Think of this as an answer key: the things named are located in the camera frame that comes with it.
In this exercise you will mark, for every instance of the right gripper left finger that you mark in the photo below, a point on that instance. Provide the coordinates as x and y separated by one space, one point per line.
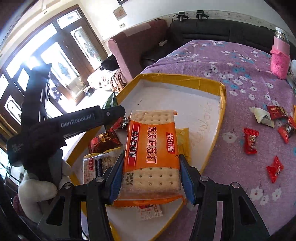
62 221

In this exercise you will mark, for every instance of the yellow edged soda cracker packet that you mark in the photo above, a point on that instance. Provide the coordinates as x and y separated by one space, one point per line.
96 164

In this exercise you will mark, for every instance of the orange soda cracker packet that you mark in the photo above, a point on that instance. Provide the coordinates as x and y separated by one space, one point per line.
151 169

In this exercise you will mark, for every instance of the green garlic pea packet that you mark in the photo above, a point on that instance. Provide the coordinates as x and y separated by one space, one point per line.
111 101

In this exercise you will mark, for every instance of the left white gloved hand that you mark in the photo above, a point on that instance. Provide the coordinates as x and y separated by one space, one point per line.
32 191

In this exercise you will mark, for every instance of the large red snack packet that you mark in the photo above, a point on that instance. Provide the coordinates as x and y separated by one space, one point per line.
103 142

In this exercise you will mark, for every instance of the small red candy right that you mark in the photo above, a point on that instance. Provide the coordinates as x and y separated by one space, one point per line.
274 169

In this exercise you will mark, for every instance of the small red candy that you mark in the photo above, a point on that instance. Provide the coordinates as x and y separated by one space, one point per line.
274 169
250 136

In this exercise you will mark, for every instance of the purple floral tablecloth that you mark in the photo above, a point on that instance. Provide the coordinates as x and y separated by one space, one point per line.
245 72

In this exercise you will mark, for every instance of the red candy with dark label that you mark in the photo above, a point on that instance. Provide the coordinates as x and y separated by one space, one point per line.
121 124

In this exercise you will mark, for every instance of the small red candy left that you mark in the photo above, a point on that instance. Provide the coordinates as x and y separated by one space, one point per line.
250 136

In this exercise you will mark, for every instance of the dark red candy packet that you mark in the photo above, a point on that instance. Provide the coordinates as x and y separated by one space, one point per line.
287 130

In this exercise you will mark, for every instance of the yellow snack packet in tray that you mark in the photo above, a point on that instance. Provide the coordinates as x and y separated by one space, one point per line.
184 143

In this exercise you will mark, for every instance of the white small snack packet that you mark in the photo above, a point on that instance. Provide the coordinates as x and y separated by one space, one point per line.
262 116

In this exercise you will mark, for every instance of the black bag on seat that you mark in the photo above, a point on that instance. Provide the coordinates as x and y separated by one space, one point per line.
110 63

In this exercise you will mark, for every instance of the red chocolate candy packet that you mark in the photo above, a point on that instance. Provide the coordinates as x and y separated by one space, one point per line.
276 112

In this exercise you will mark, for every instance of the yellow rimmed white tray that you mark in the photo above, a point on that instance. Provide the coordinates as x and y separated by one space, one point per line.
200 104

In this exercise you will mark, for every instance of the orange yellow biscuit packet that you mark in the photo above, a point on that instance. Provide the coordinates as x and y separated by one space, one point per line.
294 113

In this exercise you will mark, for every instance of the maroon armchair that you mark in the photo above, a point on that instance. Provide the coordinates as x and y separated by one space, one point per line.
128 45

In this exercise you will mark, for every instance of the white jar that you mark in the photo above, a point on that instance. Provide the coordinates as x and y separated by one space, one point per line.
292 69

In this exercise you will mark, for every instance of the pink thermos with knit sleeve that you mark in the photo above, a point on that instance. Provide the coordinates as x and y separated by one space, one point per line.
280 54

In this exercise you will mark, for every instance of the black leather sofa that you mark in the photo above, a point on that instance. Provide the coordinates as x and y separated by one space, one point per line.
182 32

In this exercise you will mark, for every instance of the framed picture on wall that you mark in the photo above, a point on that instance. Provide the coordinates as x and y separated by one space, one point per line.
122 1

